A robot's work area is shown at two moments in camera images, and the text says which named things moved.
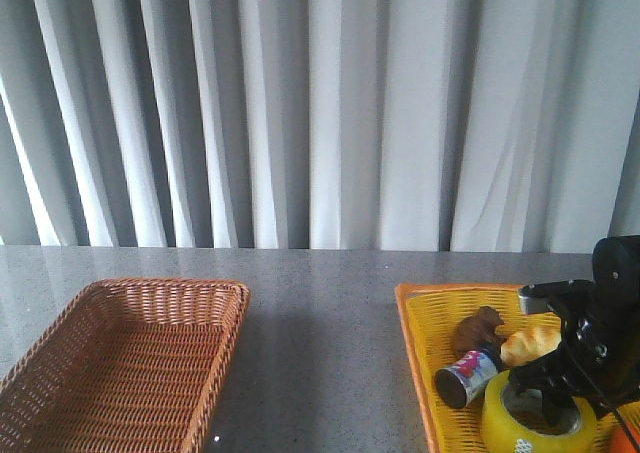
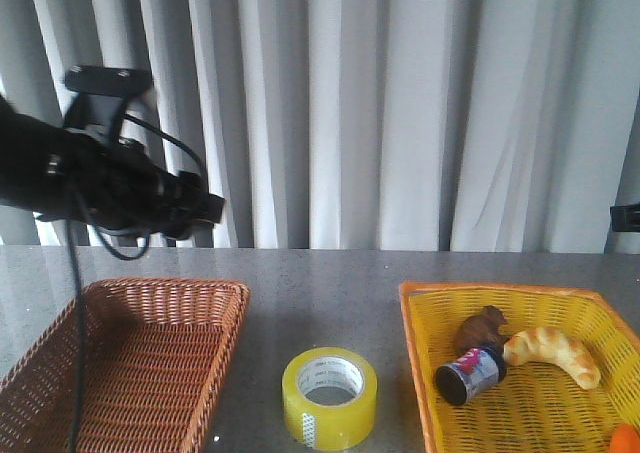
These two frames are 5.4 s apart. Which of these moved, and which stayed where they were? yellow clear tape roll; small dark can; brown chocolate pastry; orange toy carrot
Moved: yellow clear tape roll
Stayed: brown chocolate pastry; orange toy carrot; small dark can
